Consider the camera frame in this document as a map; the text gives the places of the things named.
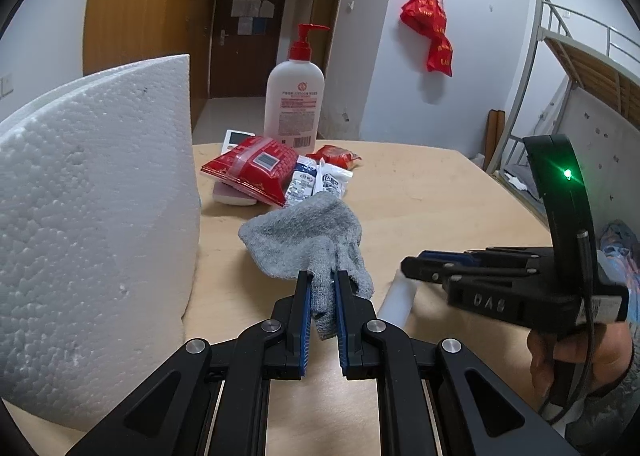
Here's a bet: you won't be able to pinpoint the silver blue sachet pack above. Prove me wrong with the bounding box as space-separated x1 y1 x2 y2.
284 156 352 207

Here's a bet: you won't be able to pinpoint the metal bunk bed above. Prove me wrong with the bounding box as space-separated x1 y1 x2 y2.
485 0 639 228

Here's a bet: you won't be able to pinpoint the side doorway frame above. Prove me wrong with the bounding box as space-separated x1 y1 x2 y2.
309 0 341 75

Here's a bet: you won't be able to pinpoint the grey sock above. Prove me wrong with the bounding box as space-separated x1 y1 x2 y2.
239 192 374 340

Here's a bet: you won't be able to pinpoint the grey jacket right forearm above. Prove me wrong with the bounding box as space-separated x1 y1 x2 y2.
562 220 640 452

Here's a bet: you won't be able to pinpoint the white wall switches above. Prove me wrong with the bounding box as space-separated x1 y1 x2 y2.
0 74 14 98

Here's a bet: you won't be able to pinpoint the white foam tube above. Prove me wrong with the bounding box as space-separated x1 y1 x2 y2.
378 269 420 329

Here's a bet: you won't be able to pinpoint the person's right hand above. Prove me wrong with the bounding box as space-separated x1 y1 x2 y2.
527 323 634 398

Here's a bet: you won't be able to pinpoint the small red snack packet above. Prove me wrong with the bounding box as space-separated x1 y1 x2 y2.
307 144 361 170

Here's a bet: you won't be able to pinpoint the wooden wardrobe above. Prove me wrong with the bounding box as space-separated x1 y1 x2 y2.
82 0 215 124

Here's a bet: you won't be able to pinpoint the red wet wipes pack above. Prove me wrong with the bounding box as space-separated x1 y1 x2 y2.
201 135 298 207

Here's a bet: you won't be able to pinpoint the white styrofoam box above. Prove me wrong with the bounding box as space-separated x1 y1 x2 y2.
1 54 201 430

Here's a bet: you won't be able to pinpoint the white lotion pump bottle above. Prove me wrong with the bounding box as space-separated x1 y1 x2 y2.
262 23 329 155

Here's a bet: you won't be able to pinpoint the red hanging bags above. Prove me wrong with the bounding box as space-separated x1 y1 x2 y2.
400 0 454 77

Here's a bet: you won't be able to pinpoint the dark brown entrance door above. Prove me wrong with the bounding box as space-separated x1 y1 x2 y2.
209 0 285 99

